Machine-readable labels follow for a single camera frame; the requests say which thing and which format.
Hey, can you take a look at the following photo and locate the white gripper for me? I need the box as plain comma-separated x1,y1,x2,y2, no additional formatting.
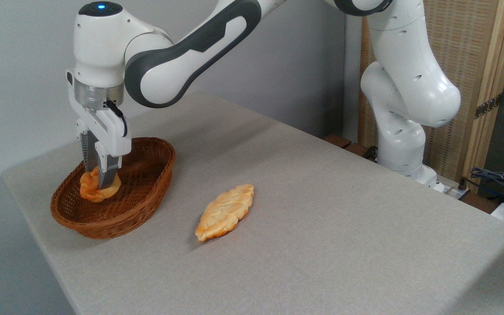
66,70,132,190

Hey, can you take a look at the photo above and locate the round orange bread bun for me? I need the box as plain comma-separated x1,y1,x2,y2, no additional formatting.
80,166,122,203

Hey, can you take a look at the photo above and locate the brown wicker basket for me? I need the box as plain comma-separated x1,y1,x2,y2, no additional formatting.
50,137,176,240

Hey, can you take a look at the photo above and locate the long pale braided bread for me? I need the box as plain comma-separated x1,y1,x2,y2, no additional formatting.
195,184,255,242

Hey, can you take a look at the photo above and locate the brown wooden block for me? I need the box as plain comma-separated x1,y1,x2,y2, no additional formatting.
324,135,352,149

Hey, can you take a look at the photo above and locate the wood and rattan folding screen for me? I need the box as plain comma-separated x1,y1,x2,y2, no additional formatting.
358,0,504,184

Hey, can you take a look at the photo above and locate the dark metal screen hinge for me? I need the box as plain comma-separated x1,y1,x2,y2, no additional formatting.
474,94,503,119

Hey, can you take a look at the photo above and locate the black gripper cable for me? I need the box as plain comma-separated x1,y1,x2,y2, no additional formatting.
105,100,129,137

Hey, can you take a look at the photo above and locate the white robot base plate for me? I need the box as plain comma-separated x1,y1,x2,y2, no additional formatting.
427,174,471,200

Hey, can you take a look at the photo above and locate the blue-grey cable bundle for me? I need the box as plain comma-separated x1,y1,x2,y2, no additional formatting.
469,167,504,207

